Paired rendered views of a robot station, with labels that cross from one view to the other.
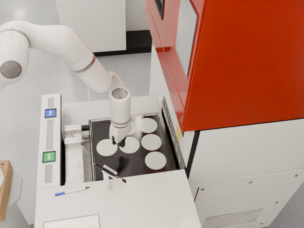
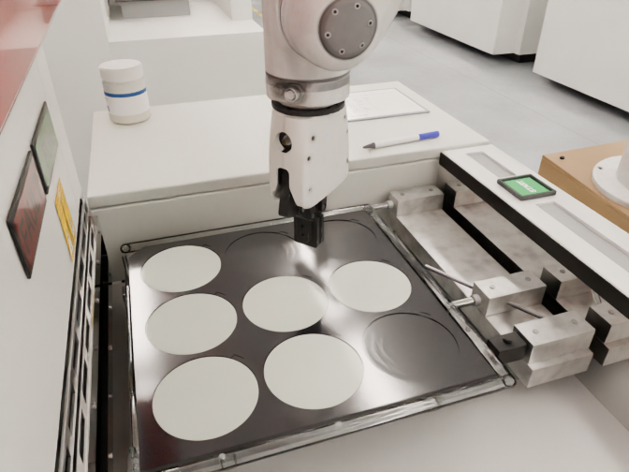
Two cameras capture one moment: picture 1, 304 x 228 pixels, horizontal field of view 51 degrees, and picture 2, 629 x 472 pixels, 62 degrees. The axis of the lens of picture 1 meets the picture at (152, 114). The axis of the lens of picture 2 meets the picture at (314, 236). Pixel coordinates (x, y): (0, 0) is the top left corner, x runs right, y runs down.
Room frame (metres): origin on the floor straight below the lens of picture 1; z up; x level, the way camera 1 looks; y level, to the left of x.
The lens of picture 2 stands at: (1.40, 0.10, 1.30)
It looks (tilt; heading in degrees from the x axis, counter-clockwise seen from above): 33 degrees down; 176
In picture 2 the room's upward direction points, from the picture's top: straight up
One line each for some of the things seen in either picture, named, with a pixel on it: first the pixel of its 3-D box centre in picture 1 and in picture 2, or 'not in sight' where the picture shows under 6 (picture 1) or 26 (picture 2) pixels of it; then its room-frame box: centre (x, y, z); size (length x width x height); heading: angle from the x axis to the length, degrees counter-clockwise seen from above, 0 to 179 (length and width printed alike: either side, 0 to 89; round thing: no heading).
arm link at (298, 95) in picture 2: (121, 117); (306, 84); (0.88, 0.13, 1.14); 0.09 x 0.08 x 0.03; 145
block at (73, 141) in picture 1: (73, 141); (507, 291); (0.92, 0.37, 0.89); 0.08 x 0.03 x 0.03; 104
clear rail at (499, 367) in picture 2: (91, 149); (422, 275); (0.88, 0.27, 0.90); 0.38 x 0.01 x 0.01; 14
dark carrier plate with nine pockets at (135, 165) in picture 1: (129, 144); (285, 303); (0.92, 0.10, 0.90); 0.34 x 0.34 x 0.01; 14
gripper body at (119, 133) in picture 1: (121, 127); (308, 142); (0.87, 0.13, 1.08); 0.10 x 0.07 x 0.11; 145
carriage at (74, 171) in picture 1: (74, 158); (469, 274); (0.84, 0.35, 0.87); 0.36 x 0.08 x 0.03; 14
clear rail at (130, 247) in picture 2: not in sight; (254, 227); (0.74, 0.06, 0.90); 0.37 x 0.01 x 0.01; 104
